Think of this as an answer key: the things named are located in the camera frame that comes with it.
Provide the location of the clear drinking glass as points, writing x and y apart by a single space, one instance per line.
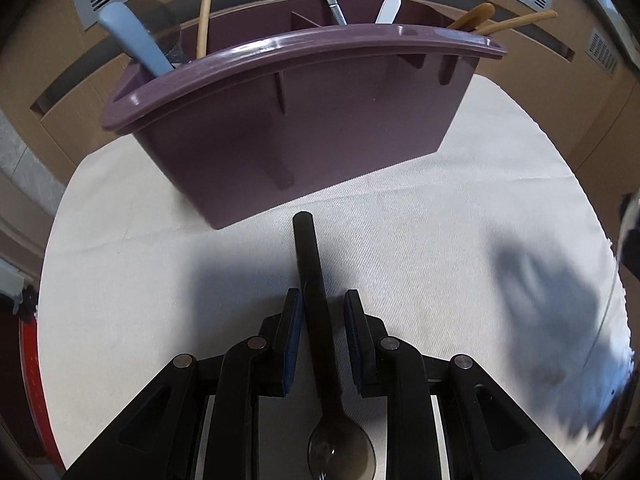
167 25

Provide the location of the purple utensil caddy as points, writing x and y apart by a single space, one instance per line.
325 125

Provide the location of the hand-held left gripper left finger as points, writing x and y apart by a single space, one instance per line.
292 342

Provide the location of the white cloth mat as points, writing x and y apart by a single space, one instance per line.
450 235

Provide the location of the wooden chopstick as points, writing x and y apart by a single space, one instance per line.
204 10

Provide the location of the wooden spoon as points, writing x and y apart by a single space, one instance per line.
475 14

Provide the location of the red round rim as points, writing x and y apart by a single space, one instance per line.
30 385

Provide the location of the small grey vent grille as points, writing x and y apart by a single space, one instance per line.
604 52

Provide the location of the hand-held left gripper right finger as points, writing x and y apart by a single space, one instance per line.
354 342

